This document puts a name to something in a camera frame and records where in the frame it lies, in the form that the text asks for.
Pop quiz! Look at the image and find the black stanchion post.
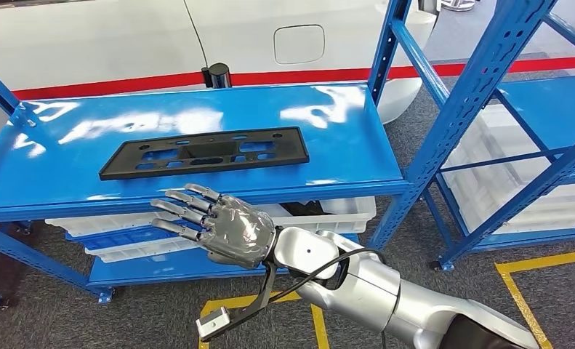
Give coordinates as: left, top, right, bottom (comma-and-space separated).
201, 63, 233, 89

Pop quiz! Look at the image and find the chrome stanchion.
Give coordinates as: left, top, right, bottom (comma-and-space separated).
440, 0, 477, 13

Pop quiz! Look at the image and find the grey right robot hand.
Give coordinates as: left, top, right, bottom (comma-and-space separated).
150, 182, 279, 270

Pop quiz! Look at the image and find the red barrier belt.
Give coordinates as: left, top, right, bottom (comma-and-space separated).
0, 71, 207, 110
229, 55, 575, 88

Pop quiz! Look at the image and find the black camera bracket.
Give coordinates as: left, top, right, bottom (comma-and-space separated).
209, 262, 278, 343

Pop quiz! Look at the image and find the black plastic plate frame part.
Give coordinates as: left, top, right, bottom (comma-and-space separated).
98, 126, 310, 182

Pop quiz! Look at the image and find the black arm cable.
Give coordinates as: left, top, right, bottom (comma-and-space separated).
248, 246, 387, 314

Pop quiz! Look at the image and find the white car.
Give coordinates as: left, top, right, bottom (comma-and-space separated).
0, 0, 442, 158

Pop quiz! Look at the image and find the large white crate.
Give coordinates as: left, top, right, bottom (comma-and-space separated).
460, 192, 575, 236
441, 103, 575, 213

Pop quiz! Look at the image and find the yellow floor tape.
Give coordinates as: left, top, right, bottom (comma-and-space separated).
494, 248, 575, 349
198, 291, 331, 349

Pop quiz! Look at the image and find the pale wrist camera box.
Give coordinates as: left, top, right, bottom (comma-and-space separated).
196, 306, 233, 340

